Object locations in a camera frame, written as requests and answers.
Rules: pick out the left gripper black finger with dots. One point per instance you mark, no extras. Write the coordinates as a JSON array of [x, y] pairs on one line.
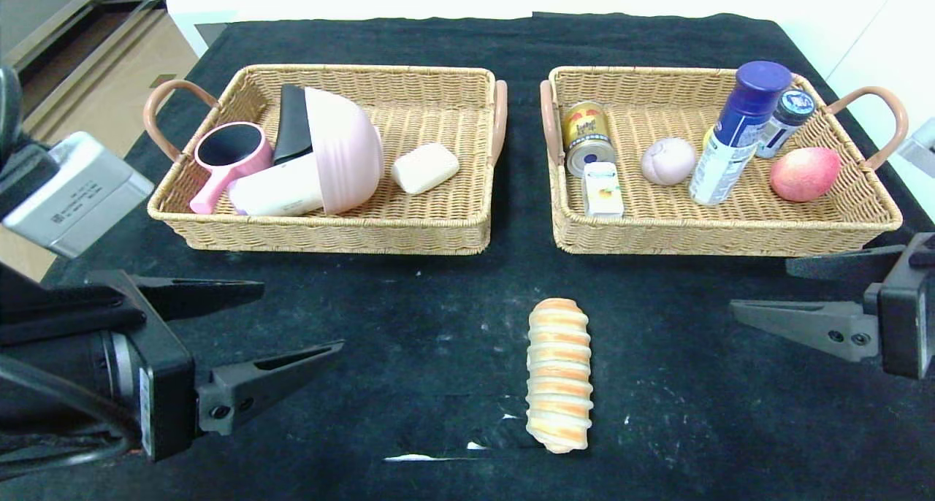
[[256, 384], [197, 296]]

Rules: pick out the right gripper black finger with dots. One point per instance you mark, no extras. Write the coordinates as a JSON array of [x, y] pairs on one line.
[[847, 261], [803, 326]]

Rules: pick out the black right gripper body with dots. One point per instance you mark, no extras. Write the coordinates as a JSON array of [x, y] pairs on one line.
[[904, 317]]

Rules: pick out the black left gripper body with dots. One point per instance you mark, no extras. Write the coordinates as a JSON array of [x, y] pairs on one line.
[[159, 373]]

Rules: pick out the purple-lidded white jar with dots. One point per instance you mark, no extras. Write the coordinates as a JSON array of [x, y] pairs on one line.
[[281, 190]]

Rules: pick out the pink bowl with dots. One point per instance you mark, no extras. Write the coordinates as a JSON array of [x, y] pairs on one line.
[[343, 158]]

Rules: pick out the mauve round peach bun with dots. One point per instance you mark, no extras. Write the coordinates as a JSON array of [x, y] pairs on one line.
[[668, 161]]

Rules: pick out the striped orange bread roll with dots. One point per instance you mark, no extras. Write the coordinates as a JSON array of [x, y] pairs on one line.
[[559, 377]]

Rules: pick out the white soap bar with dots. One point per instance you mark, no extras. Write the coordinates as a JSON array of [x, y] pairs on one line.
[[425, 169]]

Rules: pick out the gold drink can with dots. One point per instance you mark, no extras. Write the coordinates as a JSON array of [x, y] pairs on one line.
[[584, 132]]

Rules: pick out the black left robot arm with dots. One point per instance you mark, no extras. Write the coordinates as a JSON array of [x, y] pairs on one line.
[[51, 369]]

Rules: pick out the wicker basket holding food items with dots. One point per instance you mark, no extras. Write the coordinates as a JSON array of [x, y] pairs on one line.
[[650, 223]]

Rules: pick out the wicker basket holding pink mug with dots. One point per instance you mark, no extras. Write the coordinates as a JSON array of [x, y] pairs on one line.
[[438, 216]]

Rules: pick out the red peach fruit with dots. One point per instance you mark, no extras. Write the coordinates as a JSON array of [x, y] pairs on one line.
[[803, 174]]

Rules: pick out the small dark blue bottle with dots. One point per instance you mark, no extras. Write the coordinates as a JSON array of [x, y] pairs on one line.
[[787, 121]]

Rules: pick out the blue cap spray can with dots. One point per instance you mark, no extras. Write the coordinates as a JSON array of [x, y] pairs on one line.
[[730, 150]]

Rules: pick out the black glasses case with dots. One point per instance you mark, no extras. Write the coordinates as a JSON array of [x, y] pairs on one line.
[[294, 125]]

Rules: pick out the small white juice carton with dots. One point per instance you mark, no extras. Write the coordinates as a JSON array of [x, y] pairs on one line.
[[603, 190]]

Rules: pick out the grey metal shelf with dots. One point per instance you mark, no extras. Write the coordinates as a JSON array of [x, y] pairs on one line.
[[44, 19]]

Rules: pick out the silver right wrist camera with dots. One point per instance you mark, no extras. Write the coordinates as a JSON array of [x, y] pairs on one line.
[[920, 147]]

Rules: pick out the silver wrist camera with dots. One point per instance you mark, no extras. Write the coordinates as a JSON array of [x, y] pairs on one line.
[[80, 194], [920, 147]]

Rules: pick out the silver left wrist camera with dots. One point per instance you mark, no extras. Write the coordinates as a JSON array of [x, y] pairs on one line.
[[80, 194]]

